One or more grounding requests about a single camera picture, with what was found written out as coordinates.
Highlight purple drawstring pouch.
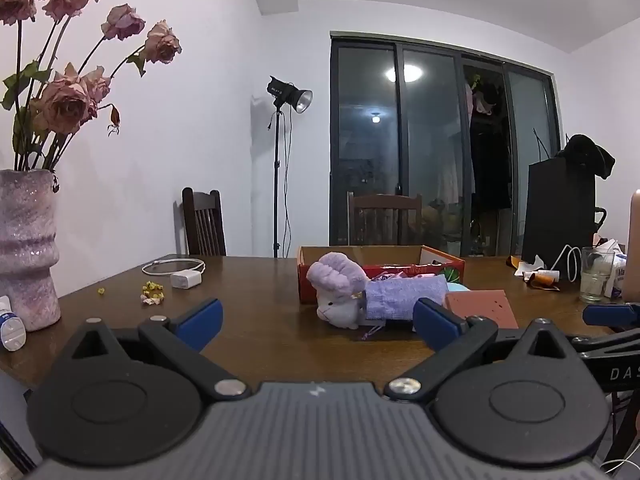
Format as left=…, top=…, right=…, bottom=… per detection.
left=357, top=275, right=450, bottom=342

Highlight white charger block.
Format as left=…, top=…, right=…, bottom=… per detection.
left=170, top=271, right=203, bottom=290

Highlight crumpled yellow paper scrap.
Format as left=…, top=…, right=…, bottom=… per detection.
left=98, top=282, right=166, bottom=307

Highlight white charging cable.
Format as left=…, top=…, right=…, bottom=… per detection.
left=141, top=258, right=207, bottom=277

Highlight dried pink rose bouquet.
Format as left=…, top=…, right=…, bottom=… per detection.
left=0, top=0, right=183, bottom=174

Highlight sliding glass door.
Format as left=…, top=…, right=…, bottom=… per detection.
left=329, top=30, right=561, bottom=258

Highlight white tube with blue label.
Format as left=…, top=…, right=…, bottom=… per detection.
left=0, top=295, right=26, bottom=352

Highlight hanging clothes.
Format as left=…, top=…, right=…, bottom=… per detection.
left=464, top=73, right=502, bottom=122

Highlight purple curly plush toy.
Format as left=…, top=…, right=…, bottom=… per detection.
left=305, top=252, right=374, bottom=331

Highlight white and blue carton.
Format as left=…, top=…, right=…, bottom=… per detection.
left=595, top=239, right=629, bottom=299

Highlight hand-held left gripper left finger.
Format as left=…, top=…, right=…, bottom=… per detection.
left=70, top=298, right=251, bottom=403

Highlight black garment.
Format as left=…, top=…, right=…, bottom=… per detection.
left=557, top=133, right=616, bottom=180

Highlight beige flat panel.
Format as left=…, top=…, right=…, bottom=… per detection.
left=622, top=188, right=640, bottom=301

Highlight red orange cardboard box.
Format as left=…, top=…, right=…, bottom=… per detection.
left=296, top=244, right=466, bottom=305

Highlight speckled pink ceramic vase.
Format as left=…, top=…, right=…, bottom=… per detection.
left=0, top=168, right=64, bottom=332

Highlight dark wooden slatted chair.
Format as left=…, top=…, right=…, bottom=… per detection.
left=347, top=191, right=424, bottom=247
left=181, top=187, right=227, bottom=257

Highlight crumpled white paper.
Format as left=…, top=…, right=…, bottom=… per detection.
left=514, top=254, right=547, bottom=277

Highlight studio light on stand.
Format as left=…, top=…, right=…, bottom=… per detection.
left=266, top=75, right=314, bottom=260

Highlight clear drinking glass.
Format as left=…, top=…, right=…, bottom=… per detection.
left=579, top=246, right=616, bottom=304

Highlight reddish brown sponge block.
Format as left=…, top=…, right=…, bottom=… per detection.
left=443, top=289, right=519, bottom=330

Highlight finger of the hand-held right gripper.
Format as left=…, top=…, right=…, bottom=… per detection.
left=582, top=303, right=640, bottom=330

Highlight black upright box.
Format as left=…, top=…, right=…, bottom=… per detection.
left=521, top=157, right=599, bottom=271

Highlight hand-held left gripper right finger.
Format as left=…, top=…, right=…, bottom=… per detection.
left=384, top=298, right=572, bottom=404

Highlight thin white cable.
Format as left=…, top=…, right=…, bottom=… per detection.
left=549, top=244, right=584, bottom=281

